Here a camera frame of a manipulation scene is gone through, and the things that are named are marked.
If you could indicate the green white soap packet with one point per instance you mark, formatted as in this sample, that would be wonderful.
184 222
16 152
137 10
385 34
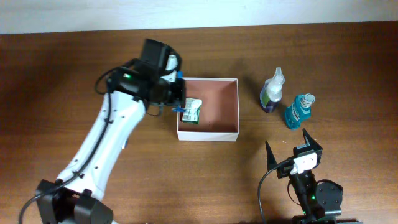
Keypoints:
192 111

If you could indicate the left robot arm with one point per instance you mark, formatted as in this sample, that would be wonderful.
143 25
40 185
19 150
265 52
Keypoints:
76 195

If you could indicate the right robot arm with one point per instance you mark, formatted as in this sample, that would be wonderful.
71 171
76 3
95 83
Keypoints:
321 200

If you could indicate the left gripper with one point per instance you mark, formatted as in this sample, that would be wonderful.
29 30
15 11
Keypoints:
178 94

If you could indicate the pink cardboard box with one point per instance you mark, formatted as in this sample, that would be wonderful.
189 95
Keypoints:
219 113

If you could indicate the teal mouthwash bottle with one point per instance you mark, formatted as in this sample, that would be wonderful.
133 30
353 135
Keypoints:
299 111

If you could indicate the purple foam soap bottle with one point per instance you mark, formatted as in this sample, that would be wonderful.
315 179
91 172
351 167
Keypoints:
271 92

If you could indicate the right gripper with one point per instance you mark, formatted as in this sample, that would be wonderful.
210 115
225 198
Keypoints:
272 162

